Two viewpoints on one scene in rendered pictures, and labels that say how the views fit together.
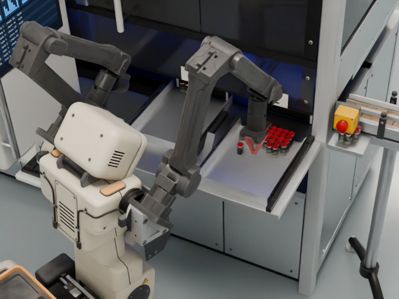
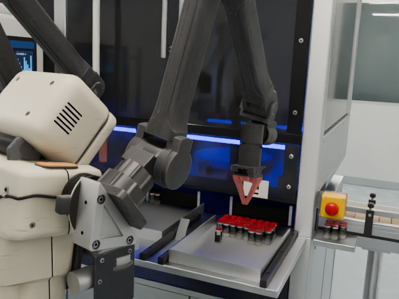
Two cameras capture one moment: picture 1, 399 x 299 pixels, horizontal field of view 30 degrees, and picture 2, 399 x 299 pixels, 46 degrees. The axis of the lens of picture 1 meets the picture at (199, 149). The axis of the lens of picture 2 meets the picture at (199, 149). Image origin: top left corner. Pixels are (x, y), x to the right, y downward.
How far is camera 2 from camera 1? 1.36 m
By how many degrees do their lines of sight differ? 31
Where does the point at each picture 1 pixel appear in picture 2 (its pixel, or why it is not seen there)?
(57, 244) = not seen: outside the picture
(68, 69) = not seen: hidden behind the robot
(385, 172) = (371, 287)
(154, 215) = (117, 188)
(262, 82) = (264, 80)
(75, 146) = (11, 107)
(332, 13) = (319, 73)
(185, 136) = (176, 73)
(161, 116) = not seen: hidden behind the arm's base
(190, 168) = (179, 136)
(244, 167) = (225, 251)
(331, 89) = (317, 166)
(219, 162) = (195, 247)
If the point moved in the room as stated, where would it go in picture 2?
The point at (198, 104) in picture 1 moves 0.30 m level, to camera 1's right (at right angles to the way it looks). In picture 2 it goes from (199, 10) to (367, 21)
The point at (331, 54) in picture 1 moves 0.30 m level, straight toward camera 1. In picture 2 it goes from (318, 122) to (335, 136)
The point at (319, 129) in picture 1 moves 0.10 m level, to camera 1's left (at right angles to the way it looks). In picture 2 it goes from (303, 220) to (272, 220)
